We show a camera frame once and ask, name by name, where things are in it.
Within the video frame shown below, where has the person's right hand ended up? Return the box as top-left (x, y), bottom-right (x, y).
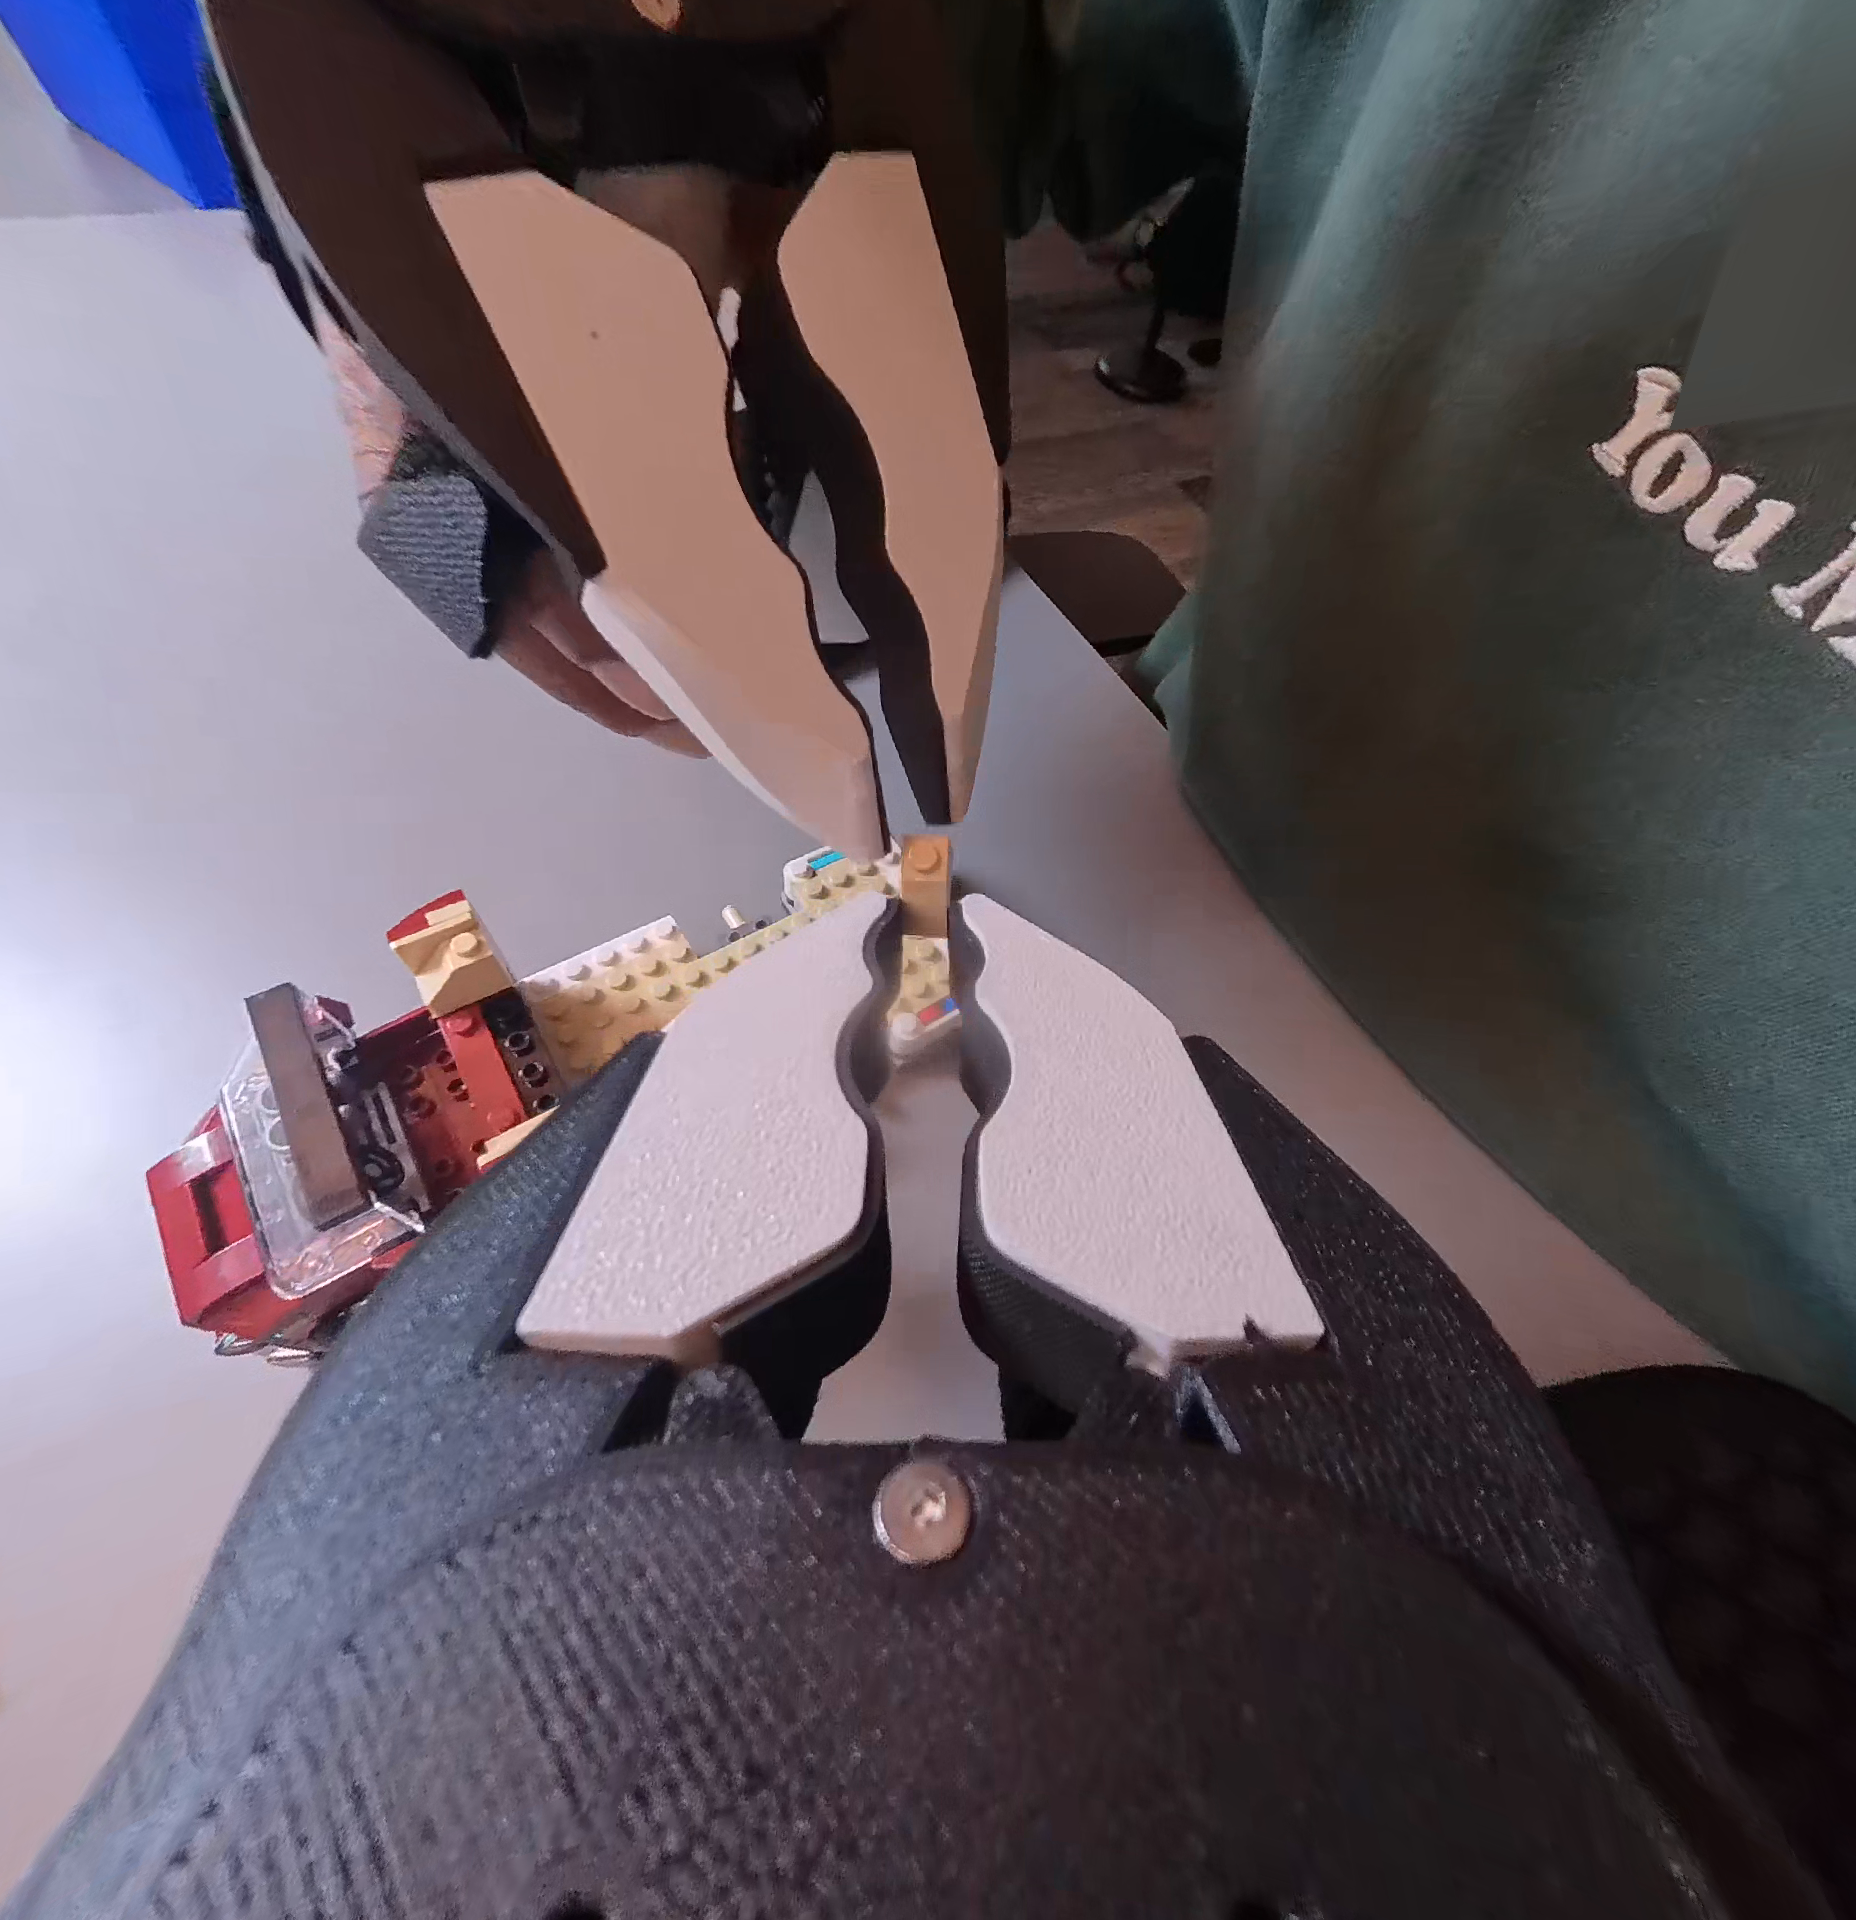
top-left (486, 571), bottom-right (714, 759)

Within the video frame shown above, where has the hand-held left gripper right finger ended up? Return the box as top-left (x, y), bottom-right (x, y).
top-left (952, 895), bottom-right (1325, 1379)

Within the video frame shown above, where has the grey desk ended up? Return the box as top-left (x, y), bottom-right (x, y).
top-left (0, 210), bottom-right (1731, 1920)

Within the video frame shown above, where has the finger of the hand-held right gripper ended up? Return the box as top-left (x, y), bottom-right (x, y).
top-left (423, 169), bottom-right (889, 847)
top-left (775, 150), bottom-right (1008, 828)

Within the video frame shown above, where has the empty blue storage bin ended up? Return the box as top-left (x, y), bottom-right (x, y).
top-left (59, 0), bottom-right (243, 213)

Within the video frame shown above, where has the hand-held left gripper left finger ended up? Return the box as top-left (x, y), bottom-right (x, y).
top-left (515, 895), bottom-right (889, 1359)

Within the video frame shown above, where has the tan and dark red brick model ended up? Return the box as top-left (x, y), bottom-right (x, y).
top-left (144, 847), bottom-right (966, 1359)

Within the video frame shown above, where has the black padded cushion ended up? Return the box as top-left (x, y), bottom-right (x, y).
top-left (1544, 1362), bottom-right (1856, 1920)

